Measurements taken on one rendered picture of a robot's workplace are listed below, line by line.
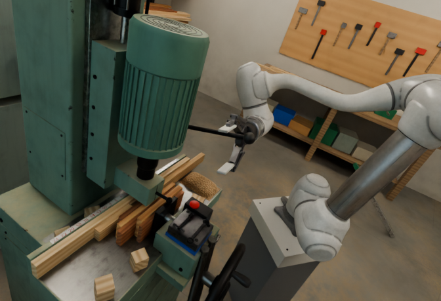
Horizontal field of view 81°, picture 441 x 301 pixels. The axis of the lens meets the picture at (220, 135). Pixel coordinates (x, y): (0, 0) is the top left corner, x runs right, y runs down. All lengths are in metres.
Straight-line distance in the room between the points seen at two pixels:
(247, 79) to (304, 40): 2.89
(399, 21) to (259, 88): 3.00
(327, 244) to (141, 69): 0.87
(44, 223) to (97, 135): 0.36
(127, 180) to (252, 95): 0.53
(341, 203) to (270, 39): 3.15
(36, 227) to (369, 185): 1.08
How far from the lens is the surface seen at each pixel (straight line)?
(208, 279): 0.89
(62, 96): 0.77
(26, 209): 1.06
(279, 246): 1.27
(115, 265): 0.78
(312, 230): 1.10
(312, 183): 1.23
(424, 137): 0.95
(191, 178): 1.00
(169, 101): 0.58
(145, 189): 0.78
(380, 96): 1.06
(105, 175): 0.83
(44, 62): 0.79
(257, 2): 4.02
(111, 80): 0.67
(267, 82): 0.98
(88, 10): 0.69
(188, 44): 0.55
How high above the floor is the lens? 1.56
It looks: 28 degrees down
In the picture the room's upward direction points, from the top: 18 degrees clockwise
